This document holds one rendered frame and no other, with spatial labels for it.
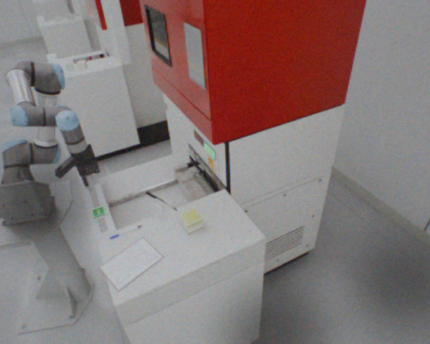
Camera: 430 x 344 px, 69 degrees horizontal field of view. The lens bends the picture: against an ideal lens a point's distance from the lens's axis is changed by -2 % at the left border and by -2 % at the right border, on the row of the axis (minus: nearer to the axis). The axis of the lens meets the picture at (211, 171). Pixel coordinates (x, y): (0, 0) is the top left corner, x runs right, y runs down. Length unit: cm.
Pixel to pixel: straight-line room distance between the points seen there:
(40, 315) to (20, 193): 102
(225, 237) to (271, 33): 81
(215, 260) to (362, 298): 138
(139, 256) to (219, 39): 86
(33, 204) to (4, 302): 110
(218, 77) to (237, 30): 18
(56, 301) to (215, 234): 150
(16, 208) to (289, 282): 172
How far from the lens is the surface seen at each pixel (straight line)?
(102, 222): 151
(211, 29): 118
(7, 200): 184
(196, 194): 164
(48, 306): 256
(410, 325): 244
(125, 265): 130
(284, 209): 191
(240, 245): 130
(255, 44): 129
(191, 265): 125
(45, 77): 169
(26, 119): 135
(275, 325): 221
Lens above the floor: 198
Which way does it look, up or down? 38 degrees down
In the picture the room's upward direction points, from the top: 4 degrees counter-clockwise
